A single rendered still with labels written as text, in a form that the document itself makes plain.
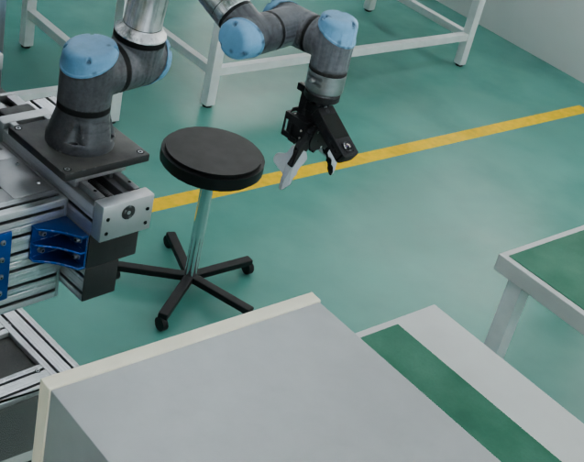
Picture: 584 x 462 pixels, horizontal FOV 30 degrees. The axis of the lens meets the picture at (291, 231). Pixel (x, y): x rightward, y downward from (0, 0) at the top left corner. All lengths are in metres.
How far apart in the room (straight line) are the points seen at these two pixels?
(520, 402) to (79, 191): 1.07
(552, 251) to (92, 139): 1.36
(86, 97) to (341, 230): 2.17
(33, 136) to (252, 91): 2.96
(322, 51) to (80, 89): 0.55
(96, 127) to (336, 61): 0.59
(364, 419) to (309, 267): 2.69
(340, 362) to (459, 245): 3.03
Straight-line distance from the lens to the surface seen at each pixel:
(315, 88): 2.05
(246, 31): 1.95
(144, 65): 2.37
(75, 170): 2.30
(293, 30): 2.05
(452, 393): 2.40
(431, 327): 2.57
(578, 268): 3.03
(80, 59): 2.27
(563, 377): 3.92
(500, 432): 2.35
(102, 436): 1.26
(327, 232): 4.27
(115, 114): 4.72
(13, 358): 3.07
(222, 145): 3.52
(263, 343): 1.44
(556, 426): 2.43
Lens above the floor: 2.19
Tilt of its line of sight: 31 degrees down
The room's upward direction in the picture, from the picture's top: 14 degrees clockwise
